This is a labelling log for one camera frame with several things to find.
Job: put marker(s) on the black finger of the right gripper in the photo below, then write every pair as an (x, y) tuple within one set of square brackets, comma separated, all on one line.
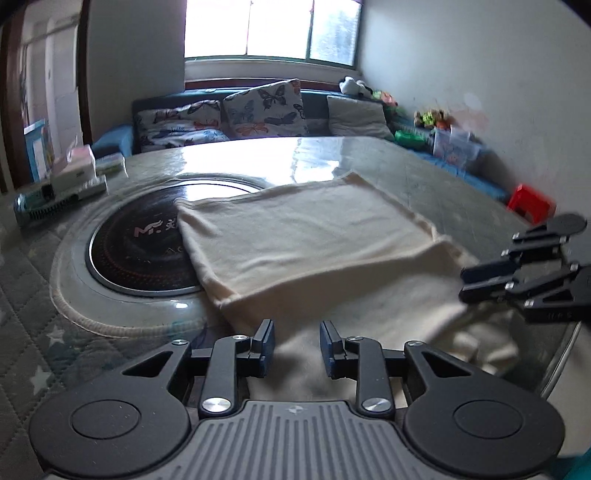
[(541, 243), (562, 296)]

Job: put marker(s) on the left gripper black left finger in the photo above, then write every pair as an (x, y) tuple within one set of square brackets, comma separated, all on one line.
[(134, 417)]

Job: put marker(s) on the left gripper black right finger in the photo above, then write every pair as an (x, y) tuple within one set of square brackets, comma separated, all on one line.
[(460, 419)]

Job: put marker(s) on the cream knitted garment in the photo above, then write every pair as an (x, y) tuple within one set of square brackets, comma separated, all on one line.
[(341, 251)]

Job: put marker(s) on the red plastic stool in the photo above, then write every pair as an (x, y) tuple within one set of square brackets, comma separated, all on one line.
[(531, 204)]

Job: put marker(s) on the clear plastic storage box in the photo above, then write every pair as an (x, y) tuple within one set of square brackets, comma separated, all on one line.
[(456, 150)]

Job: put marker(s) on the green and orange plush toys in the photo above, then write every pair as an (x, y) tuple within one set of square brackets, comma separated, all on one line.
[(432, 119)]

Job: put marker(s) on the green plastic bowl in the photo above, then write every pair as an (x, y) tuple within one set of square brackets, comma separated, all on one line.
[(410, 140)]

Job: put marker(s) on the black round induction cooktop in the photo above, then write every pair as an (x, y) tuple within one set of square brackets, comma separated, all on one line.
[(138, 251)]

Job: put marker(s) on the grey plain cushion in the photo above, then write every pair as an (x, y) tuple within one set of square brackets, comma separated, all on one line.
[(350, 117)]

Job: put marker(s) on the white plush toy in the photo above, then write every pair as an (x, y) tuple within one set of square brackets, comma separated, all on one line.
[(351, 87)]

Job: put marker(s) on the pink tissue box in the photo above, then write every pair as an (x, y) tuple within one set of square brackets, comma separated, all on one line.
[(77, 167)]

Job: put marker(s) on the blue white toy box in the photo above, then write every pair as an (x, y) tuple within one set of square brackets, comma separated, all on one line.
[(39, 149)]

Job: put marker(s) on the butterfly pillow standing upright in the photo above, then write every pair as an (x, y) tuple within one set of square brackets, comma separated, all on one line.
[(271, 110)]

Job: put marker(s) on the butterfly pillow lying flat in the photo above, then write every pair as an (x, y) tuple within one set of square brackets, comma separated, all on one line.
[(191, 124)]

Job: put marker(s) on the blue corner sofa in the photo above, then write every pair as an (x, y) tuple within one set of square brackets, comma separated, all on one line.
[(124, 139)]

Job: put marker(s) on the window with frame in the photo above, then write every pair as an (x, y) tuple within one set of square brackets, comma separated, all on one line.
[(316, 31)]

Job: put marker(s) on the dark wooden door frame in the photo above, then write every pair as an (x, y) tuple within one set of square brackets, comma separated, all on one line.
[(12, 17)]

